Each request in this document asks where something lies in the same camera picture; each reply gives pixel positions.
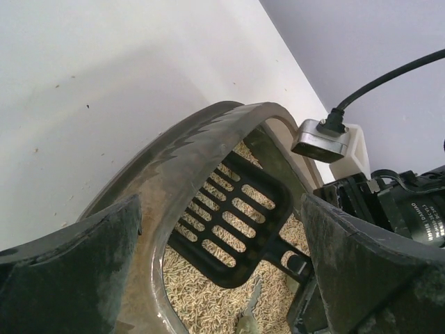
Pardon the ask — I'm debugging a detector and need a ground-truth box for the grey-green litter clump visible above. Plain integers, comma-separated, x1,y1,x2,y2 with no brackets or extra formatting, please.
235,315,260,334

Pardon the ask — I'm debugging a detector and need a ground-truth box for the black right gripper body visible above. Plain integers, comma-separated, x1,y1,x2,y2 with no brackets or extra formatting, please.
313,173,376,224

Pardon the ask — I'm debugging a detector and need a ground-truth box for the black right camera cable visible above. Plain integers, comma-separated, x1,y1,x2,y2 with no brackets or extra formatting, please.
327,48,445,133

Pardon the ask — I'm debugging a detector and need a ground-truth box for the dark brown litter box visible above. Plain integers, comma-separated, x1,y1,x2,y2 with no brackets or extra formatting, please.
74,100,324,334

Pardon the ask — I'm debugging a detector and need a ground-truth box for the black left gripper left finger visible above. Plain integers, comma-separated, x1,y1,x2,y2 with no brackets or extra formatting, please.
1,195,142,333

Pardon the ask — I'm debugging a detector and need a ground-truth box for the black litter scoop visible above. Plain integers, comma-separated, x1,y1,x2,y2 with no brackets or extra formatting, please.
168,152,312,289

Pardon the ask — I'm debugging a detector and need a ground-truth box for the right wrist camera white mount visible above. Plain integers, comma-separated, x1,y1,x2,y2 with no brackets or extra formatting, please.
291,119,371,180

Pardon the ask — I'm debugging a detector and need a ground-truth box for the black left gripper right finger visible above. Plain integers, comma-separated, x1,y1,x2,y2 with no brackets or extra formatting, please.
301,194,444,333

